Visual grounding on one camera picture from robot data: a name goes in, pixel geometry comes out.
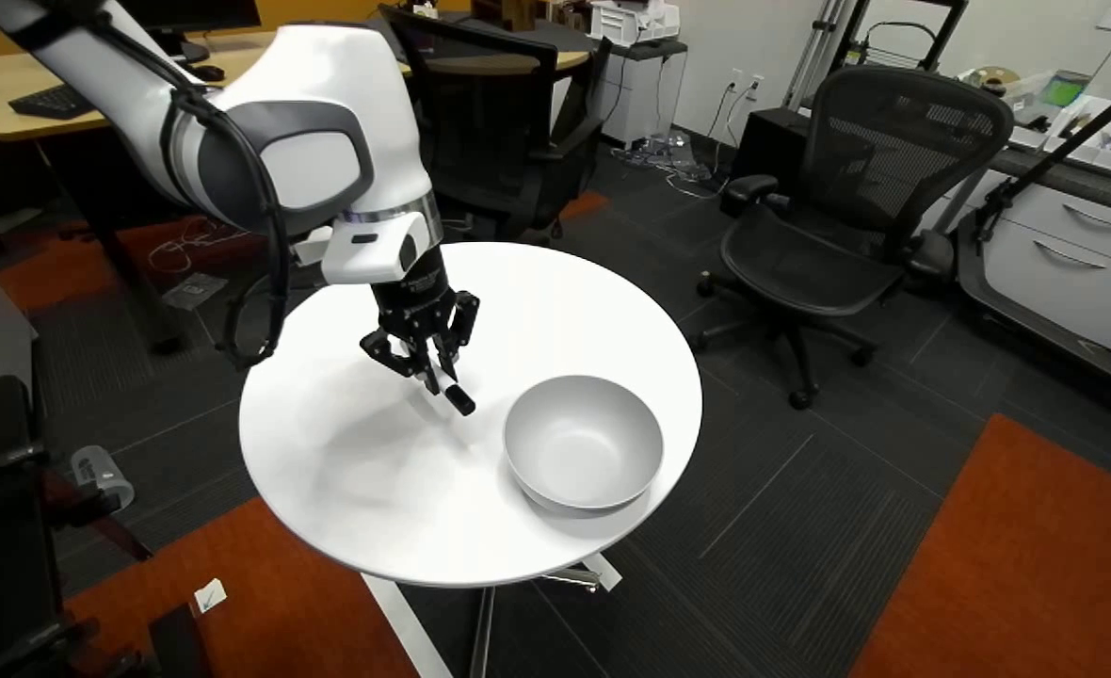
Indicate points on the black box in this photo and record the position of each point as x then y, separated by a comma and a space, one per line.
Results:
781, 146

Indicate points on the black mesh office chair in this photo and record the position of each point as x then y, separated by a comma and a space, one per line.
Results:
802, 259

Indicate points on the white printer box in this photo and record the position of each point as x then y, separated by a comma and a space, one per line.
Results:
634, 26

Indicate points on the small white floor tag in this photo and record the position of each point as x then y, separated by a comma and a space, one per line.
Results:
210, 596

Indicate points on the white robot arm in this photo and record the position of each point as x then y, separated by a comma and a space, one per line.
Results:
315, 78

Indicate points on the light wooden desk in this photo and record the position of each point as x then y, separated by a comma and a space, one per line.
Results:
11, 78

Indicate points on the white drawer cabinet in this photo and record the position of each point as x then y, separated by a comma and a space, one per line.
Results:
1068, 289

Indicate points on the black padded office chair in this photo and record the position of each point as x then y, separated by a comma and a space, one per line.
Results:
491, 136

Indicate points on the white table base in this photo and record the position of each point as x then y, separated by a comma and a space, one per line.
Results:
404, 627

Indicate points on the white bowl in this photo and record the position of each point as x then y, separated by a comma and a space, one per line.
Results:
579, 439

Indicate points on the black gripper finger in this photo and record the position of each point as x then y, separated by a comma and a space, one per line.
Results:
404, 354
461, 327

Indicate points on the small white cabinet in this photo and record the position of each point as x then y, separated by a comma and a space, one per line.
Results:
643, 101

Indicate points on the green desktop item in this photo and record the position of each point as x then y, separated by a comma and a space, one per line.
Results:
1064, 90

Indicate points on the black stand frame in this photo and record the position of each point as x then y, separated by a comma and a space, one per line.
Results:
970, 267

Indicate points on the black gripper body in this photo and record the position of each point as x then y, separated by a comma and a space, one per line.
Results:
412, 304

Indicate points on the black computer mouse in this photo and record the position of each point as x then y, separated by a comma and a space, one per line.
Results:
210, 73

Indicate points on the black keyboard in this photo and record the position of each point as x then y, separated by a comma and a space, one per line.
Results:
48, 103

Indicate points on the black monitor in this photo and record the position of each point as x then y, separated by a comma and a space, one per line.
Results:
202, 14

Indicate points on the white marker with black cap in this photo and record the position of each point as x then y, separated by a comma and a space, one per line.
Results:
461, 402

